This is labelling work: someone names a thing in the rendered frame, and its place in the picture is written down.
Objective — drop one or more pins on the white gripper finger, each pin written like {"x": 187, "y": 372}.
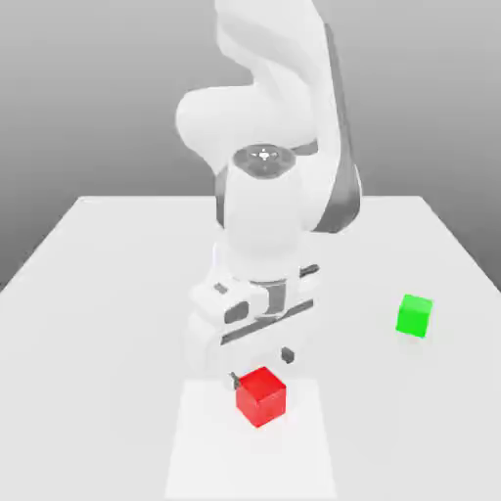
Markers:
{"x": 287, "y": 354}
{"x": 234, "y": 379}

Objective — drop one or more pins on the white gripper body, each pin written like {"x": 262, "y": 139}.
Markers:
{"x": 250, "y": 344}

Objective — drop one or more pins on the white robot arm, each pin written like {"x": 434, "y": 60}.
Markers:
{"x": 258, "y": 211}

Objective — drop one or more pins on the small red cube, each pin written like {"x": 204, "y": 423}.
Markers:
{"x": 261, "y": 397}

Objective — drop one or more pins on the small green cube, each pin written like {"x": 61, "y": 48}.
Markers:
{"x": 413, "y": 316}

